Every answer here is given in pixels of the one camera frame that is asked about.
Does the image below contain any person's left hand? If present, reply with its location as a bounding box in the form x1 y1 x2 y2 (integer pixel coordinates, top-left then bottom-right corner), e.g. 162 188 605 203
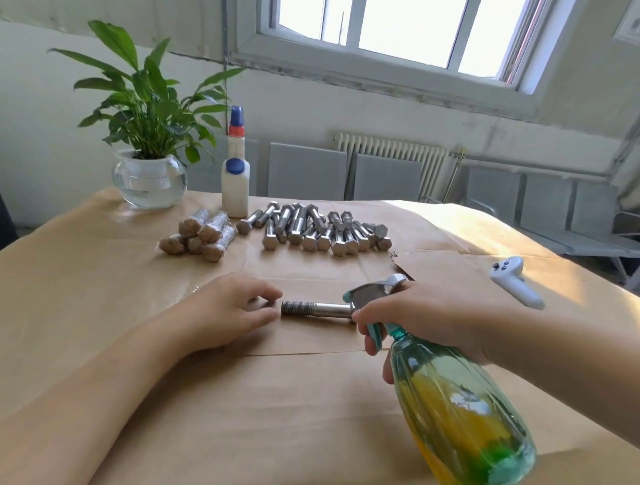
175 274 284 354

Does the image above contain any person's right hand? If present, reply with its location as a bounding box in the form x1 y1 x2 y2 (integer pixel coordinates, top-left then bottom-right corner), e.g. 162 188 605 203
352 280 523 386

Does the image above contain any stack of brown paper sheets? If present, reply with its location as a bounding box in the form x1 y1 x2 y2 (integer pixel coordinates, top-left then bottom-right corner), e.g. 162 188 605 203
392 248 521 301

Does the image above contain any steel hex bolt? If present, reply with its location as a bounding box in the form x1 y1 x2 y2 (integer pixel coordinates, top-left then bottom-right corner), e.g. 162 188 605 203
215 270 401 358

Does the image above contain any grey hex bolt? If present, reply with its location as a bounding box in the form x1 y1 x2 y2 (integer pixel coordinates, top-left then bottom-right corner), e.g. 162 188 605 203
280 300 357 321

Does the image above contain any green spray bottle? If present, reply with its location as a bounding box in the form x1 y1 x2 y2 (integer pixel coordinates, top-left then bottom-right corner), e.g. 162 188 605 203
343 274 538 485

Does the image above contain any pile of steel bolts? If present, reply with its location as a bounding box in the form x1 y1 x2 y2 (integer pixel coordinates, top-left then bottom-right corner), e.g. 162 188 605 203
237 201 393 258

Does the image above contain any person's right forearm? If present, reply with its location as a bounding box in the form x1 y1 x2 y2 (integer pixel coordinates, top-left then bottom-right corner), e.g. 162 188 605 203
490 304 640 448

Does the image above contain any person's left forearm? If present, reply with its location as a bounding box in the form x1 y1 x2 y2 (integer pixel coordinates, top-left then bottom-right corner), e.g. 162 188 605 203
0 320 206 485

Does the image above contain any white handheld controller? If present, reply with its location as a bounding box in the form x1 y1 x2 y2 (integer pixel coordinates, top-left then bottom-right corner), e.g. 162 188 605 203
490 256 547 310

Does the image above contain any white glue bottle blue cap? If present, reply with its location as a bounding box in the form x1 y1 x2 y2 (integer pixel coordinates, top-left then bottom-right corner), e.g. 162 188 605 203
221 106 251 219

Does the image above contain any grey chair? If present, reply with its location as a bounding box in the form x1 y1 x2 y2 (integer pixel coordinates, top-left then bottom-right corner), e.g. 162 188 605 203
185 138 261 196
462 165 521 223
518 175 576 236
267 142 350 201
570 180 640 286
352 153 426 203

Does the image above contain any round glass vase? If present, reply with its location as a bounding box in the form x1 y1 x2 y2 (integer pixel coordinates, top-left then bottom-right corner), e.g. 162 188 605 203
111 152 188 210

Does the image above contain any large brown paper table cover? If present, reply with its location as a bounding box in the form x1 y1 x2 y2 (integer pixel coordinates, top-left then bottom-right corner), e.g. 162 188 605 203
0 187 640 485

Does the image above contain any white radiator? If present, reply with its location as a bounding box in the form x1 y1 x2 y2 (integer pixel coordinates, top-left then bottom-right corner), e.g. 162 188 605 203
334 132 449 201

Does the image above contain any green leafy plant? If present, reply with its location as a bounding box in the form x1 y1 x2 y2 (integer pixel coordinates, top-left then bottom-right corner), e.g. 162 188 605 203
48 20 246 166

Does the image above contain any black trash bin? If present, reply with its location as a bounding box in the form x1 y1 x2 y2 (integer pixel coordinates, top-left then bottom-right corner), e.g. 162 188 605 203
0 195 16 251

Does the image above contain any white framed window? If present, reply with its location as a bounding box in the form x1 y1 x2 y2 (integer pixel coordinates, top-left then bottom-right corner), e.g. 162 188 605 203
228 0 581 119

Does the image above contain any white vertical blind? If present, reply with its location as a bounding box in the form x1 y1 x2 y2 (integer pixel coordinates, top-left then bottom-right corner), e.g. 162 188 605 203
0 0 233 63

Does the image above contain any small square wall sign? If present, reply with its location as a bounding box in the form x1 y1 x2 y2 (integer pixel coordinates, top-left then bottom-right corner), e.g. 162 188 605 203
612 0 640 46

